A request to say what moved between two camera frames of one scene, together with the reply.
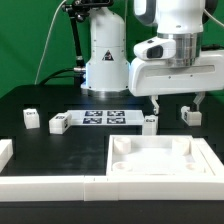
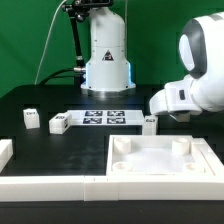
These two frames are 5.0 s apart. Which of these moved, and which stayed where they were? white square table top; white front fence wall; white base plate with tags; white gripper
Moved: white gripper
Stayed: white square table top; white front fence wall; white base plate with tags
